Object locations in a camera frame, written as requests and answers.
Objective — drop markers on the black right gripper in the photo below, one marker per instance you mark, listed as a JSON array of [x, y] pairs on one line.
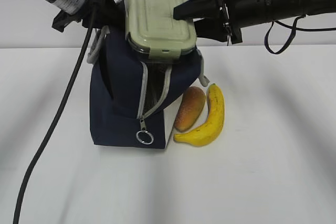
[[219, 29]]

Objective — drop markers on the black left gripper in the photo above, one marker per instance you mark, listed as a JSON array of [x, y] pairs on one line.
[[109, 12]]

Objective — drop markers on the green lid glass container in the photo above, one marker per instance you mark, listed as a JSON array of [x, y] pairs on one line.
[[152, 31]]

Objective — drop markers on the brown bread roll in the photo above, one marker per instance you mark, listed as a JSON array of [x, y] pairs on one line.
[[192, 105]]

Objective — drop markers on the navy insulated lunch bag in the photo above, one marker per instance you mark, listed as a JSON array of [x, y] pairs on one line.
[[134, 103]]

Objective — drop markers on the yellow banana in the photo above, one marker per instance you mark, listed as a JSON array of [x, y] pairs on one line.
[[207, 132]]

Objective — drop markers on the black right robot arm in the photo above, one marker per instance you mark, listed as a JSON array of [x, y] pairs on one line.
[[256, 12]]

